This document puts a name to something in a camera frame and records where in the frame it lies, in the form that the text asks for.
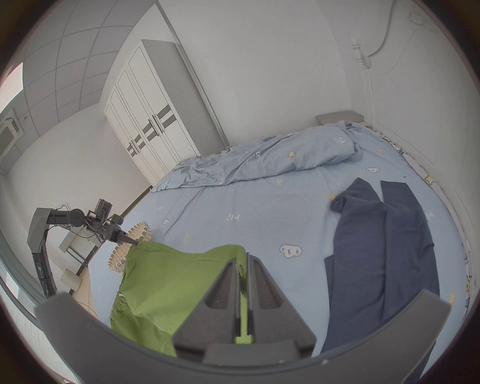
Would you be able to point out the bed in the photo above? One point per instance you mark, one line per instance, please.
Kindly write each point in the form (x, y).
(262, 210)

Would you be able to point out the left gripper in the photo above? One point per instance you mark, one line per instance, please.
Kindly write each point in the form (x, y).
(114, 233)

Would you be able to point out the round woven basket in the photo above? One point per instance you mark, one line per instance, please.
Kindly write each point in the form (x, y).
(120, 258)

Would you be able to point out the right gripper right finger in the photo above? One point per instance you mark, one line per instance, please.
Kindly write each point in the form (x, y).
(273, 311)

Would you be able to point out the white trash bin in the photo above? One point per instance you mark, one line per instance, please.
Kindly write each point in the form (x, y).
(70, 279)

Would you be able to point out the white wardrobe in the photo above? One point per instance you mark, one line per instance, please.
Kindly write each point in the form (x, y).
(165, 112)

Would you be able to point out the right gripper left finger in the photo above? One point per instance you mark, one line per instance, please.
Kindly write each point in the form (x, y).
(217, 311)

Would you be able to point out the dark blue T-shirt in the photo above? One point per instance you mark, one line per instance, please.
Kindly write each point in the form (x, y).
(382, 255)

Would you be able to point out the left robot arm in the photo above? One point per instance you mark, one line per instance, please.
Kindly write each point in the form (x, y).
(63, 216)

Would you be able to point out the pale blue quilt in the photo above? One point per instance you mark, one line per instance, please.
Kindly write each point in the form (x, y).
(262, 157)

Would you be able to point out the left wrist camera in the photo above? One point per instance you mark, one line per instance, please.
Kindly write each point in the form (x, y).
(117, 219)

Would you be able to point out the green shorts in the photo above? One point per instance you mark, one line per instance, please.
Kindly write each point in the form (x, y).
(165, 285)

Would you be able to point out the window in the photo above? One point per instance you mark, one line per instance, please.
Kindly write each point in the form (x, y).
(22, 318)

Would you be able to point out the white dressing table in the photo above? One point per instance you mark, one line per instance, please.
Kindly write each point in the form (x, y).
(73, 243)

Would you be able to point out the grey bedside table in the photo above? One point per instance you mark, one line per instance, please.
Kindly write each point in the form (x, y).
(339, 118)

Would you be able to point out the ceiling air conditioner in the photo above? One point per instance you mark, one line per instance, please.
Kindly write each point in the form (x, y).
(7, 137)

